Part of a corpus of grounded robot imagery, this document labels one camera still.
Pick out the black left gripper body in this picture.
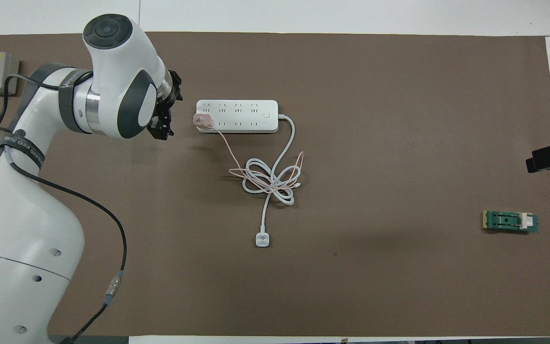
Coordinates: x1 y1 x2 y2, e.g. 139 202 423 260
157 82 181 119

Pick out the pink charger adapter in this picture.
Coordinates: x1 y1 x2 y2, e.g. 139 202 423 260
192 112 215 129

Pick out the pink charger cable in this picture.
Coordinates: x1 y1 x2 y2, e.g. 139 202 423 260
203 117 305 192

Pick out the white power strip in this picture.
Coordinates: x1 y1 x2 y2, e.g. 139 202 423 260
196 99 279 134

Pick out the brown table mat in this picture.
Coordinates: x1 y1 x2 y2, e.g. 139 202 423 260
0 32 550 337

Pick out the green knife switch yellow base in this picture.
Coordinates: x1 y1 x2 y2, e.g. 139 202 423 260
482 210 539 235

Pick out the white power strip cord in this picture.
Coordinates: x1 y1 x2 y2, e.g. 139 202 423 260
243 114 297 248

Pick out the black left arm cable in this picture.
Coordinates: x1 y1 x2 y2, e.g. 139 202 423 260
0 73 127 344

